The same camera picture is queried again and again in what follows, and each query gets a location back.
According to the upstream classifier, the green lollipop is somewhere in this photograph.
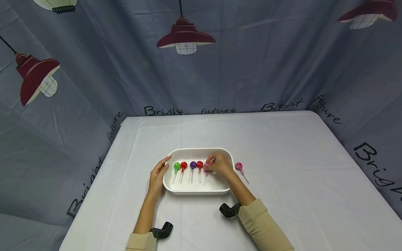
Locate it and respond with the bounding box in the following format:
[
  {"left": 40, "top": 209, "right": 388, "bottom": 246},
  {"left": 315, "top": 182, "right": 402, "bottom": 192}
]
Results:
[{"left": 172, "top": 162, "right": 181, "bottom": 185}]

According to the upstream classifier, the pink lollipop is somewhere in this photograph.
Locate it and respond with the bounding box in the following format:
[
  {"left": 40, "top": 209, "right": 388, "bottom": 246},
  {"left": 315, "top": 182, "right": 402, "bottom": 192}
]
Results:
[
  {"left": 235, "top": 162, "right": 250, "bottom": 184},
  {"left": 203, "top": 158, "right": 216, "bottom": 186}
]

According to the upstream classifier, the person's right forearm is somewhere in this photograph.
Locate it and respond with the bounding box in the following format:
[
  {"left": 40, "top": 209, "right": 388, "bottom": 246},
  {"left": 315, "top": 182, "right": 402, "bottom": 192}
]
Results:
[{"left": 226, "top": 172, "right": 295, "bottom": 251}]

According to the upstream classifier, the person's left forearm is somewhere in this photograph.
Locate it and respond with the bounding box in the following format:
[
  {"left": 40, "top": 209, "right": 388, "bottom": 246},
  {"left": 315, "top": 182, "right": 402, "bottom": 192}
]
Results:
[{"left": 126, "top": 195, "right": 161, "bottom": 251}]

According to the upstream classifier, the person's left hand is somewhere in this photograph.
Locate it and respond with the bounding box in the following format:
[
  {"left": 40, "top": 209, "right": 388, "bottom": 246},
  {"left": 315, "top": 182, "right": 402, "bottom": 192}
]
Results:
[{"left": 147, "top": 156, "right": 173, "bottom": 201}]

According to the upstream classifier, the black wrist band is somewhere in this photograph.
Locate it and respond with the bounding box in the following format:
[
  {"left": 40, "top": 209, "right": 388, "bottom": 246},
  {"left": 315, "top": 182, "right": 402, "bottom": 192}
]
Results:
[
  {"left": 219, "top": 203, "right": 241, "bottom": 219},
  {"left": 150, "top": 221, "right": 173, "bottom": 239}
]

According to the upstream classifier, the purple lollipop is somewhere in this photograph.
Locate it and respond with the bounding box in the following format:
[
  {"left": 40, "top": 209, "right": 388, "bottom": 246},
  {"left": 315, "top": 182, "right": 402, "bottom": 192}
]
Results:
[{"left": 189, "top": 161, "right": 198, "bottom": 184}]

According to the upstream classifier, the white rectangular tray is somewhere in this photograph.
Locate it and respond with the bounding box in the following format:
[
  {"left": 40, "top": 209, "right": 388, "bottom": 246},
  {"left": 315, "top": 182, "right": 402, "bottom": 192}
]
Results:
[{"left": 162, "top": 148, "right": 235, "bottom": 195}]

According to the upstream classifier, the person's right hand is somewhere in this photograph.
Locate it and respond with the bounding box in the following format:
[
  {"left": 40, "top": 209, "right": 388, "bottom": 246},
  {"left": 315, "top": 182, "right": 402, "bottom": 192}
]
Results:
[{"left": 203, "top": 153, "right": 236, "bottom": 178}]

